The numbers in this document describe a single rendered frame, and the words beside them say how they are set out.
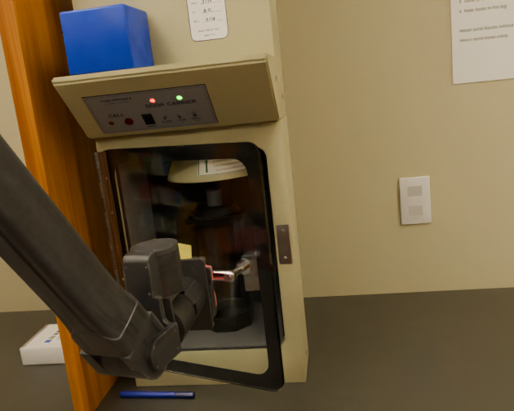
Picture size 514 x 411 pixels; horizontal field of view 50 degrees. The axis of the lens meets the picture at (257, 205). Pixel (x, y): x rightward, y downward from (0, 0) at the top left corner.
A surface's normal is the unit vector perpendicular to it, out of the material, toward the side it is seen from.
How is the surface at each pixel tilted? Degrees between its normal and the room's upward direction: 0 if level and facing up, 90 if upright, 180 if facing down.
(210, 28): 90
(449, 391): 0
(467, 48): 90
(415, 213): 90
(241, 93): 135
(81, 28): 90
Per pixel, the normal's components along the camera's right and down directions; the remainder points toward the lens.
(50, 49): 0.99, -0.07
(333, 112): -0.13, 0.22
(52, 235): 0.90, 0.00
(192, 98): -0.02, 0.85
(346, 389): -0.11, -0.97
